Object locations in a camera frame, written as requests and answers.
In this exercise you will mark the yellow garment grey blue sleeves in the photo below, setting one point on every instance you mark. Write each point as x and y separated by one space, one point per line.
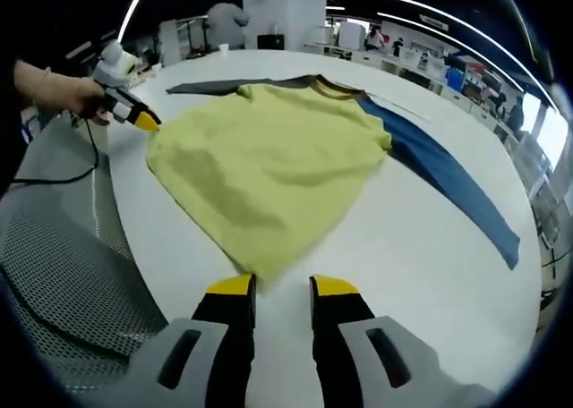
268 166

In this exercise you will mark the large grey rounded figure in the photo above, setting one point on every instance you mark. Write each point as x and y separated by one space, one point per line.
226 23

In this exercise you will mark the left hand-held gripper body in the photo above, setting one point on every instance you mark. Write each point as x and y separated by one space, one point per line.
114 68

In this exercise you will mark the white cup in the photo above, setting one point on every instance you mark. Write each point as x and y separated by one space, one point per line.
224 49

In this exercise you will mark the white square pillar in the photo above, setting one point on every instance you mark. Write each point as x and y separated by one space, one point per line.
284 5

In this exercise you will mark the blue storage bin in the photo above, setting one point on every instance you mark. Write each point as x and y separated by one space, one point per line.
453 79

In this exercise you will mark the person's left hand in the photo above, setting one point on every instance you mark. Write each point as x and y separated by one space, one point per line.
85 97

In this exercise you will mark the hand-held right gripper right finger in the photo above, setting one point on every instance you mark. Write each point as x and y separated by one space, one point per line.
331 336

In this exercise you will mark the long white counter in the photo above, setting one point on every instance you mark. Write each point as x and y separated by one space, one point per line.
403 65

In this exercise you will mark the black cabinet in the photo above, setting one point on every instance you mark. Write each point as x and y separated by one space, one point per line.
271 42

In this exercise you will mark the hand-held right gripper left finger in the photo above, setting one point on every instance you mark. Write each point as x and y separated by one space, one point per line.
233 336

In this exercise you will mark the grey mesh chair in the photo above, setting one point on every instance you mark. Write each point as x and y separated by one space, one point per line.
67 291

